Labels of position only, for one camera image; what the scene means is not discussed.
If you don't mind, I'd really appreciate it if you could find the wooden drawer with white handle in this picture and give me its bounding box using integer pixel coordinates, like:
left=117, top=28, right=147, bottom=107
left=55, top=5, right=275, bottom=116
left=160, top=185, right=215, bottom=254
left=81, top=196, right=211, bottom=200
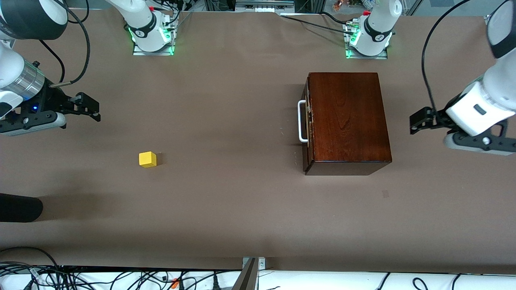
left=298, top=77, right=314, bottom=172

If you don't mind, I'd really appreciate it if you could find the yellow block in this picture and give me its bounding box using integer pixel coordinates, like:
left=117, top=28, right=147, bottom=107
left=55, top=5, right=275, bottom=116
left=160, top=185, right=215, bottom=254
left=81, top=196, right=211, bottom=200
left=139, top=151, right=157, bottom=168

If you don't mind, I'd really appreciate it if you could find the dark brown wooden cabinet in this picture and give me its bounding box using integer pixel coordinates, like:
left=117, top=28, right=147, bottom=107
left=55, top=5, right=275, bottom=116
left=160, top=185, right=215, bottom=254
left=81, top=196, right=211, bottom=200
left=302, top=72, right=392, bottom=176

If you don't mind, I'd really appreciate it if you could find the black rounded object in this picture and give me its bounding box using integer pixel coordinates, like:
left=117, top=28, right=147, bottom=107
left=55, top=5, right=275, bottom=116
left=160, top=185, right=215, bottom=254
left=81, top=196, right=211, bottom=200
left=0, top=193, right=44, bottom=223

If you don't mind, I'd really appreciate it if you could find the metal bracket with post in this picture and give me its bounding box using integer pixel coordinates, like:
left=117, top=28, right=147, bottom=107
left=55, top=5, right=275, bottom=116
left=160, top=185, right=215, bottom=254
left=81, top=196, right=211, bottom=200
left=233, top=257, right=266, bottom=290

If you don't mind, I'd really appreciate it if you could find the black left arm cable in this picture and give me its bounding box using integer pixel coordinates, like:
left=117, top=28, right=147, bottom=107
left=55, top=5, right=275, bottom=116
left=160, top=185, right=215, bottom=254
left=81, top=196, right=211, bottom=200
left=421, top=0, right=472, bottom=114

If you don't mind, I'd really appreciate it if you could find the black looped cable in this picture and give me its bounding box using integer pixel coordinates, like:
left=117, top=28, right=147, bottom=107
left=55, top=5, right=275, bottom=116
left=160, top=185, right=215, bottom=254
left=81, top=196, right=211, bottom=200
left=0, top=246, right=61, bottom=276

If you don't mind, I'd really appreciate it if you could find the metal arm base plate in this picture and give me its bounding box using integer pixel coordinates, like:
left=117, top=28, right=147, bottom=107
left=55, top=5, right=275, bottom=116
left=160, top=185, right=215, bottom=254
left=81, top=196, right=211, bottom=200
left=345, top=20, right=388, bottom=60
left=133, top=16, right=175, bottom=56

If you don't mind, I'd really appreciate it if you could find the white ledge with cables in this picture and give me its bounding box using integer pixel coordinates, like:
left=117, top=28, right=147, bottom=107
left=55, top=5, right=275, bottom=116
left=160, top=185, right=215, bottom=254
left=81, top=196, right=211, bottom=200
left=0, top=265, right=516, bottom=290

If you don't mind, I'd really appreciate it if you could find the black cable on table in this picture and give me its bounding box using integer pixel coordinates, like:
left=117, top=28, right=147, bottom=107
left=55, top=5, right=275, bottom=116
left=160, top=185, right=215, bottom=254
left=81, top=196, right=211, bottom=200
left=280, top=12, right=355, bottom=33

